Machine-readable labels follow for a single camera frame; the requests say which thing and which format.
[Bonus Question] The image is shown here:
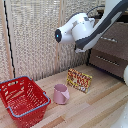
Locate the yellow red snack box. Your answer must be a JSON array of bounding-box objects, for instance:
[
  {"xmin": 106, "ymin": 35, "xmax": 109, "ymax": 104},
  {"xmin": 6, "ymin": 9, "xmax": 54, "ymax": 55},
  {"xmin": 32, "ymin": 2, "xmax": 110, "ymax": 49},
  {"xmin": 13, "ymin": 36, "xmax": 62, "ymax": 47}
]
[{"xmin": 65, "ymin": 67, "xmax": 93, "ymax": 94}]

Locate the pink mug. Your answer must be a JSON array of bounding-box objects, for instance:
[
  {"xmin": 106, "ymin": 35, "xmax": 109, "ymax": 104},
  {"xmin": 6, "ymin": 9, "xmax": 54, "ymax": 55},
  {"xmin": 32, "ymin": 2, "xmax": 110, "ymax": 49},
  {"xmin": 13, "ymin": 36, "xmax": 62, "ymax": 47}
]
[{"xmin": 52, "ymin": 83, "xmax": 71, "ymax": 106}]

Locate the woven beige screen panel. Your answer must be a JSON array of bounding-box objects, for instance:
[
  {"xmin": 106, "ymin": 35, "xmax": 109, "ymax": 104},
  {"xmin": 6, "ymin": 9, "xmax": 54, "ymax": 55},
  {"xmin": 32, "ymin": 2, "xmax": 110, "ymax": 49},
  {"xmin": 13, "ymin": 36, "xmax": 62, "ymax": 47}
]
[{"xmin": 0, "ymin": 0, "xmax": 106, "ymax": 83}]

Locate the brown wooden dresser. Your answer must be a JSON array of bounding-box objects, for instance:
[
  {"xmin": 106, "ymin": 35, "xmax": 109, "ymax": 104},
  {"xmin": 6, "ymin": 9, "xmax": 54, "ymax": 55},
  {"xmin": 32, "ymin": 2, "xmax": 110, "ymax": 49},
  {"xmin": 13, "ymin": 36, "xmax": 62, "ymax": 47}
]
[{"xmin": 87, "ymin": 9, "xmax": 128, "ymax": 83}]

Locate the red plastic shopping basket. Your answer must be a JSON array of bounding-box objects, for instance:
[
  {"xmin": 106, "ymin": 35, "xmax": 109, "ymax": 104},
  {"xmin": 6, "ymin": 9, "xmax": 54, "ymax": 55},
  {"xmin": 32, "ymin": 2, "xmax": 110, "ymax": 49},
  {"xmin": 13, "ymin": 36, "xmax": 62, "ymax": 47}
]
[{"xmin": 0, "ymin": 75, "xmax": 52, "ymax": 128}]

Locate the silver drawer handle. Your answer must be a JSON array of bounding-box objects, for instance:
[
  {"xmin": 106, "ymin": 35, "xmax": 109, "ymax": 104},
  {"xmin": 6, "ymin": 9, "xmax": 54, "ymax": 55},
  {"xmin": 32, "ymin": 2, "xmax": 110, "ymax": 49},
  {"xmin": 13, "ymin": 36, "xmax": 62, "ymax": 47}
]
[
  {"xmin": 95, "ymin": 55, "xmax": 120, "ymax": 67},
  {"xmin": 99, "ymin": 35, "xmax": 118, "ymax": 43}
]

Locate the black cable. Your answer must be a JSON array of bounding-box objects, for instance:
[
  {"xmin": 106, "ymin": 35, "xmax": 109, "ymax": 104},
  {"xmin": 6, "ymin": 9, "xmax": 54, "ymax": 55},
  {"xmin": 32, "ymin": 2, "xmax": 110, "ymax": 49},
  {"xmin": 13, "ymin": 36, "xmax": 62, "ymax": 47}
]
[{"xmin": 86, "ymin": 5, "xmax": 102, "ymax": 16}]

